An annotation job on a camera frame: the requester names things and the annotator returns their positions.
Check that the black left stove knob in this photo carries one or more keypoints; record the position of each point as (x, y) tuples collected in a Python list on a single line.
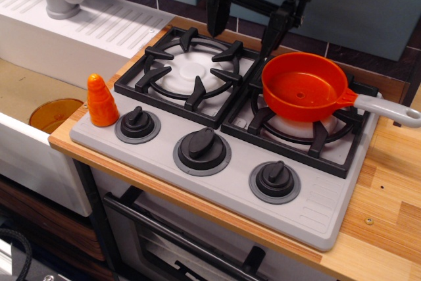
[(137, 126)]

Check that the black stove knob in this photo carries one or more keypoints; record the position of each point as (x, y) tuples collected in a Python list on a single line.
[(202, 153), (274, 182), (137, 126)]

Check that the black left burner grate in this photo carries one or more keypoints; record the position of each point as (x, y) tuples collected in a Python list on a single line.
[(190, 75)]

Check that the white toy sink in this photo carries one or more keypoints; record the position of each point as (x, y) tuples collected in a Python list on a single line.
[(44, 59)]

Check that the amber sink drain plug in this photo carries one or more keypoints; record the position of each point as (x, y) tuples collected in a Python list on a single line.
[(49, 116)]

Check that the black burner grate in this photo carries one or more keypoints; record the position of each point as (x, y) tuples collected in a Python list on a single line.
[(190, 75), (335, 145)]

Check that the orange toy carrot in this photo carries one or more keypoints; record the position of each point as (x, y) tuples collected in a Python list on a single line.
[(101, 105)]

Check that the oven door with black handle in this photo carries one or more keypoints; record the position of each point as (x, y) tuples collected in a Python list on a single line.
[(165, 242)]

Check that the black right burner grate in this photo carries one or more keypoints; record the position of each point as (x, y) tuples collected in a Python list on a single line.
[(335, 145)]

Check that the black right stove knob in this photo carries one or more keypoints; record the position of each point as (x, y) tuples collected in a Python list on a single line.
[(274, 182)]

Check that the grey toy stove top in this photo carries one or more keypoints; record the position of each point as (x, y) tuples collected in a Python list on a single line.
[(313, 217)]

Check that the black middle stove knob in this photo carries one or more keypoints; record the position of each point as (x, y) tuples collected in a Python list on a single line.
[(202, 153)]

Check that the orange pan with grey handle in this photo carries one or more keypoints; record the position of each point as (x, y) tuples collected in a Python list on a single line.
[(305, 87)]

